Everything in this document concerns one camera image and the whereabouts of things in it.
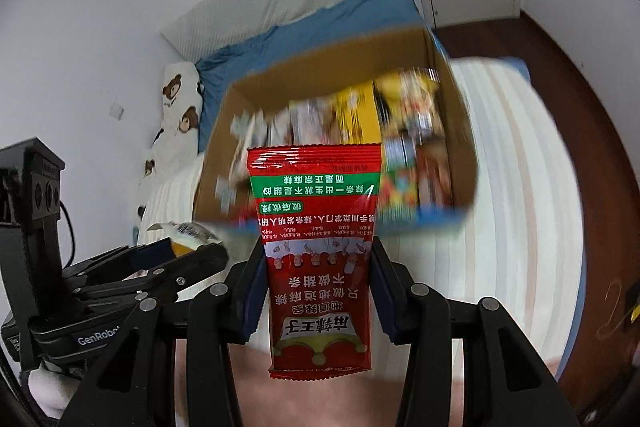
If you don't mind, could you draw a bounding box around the blue bed sheet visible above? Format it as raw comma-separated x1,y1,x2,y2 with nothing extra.
194,0,422,154

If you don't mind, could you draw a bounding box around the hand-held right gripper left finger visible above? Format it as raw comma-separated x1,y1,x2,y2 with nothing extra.
57,236,271,427

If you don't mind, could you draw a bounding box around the red snack packet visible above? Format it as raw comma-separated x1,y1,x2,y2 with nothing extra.
246,143,384,380

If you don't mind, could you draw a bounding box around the bear pattern pillow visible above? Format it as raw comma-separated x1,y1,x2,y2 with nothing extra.
134,60,206,230

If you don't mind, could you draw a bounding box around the white and yellow snack packet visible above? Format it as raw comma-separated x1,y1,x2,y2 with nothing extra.
144,220,222,259

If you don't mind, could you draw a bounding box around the yellow cartoon snack packet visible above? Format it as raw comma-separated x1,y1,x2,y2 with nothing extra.
374,66,442,135

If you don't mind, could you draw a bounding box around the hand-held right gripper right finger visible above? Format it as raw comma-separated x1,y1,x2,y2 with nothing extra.
369,236,581,427

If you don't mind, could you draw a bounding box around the striped white blanket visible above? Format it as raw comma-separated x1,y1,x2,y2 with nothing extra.
134,56,587,360

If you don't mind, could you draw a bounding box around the cardboard box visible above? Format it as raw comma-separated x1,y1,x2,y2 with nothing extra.
192,24,478,234

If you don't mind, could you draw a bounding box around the black cable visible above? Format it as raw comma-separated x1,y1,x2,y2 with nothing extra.
59,211,77,269

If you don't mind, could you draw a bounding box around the white cloth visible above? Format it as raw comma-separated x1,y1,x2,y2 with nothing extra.
26,368,87,419

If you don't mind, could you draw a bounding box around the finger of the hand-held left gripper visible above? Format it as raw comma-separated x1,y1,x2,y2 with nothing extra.
61,238,174,286
74,243,231,306

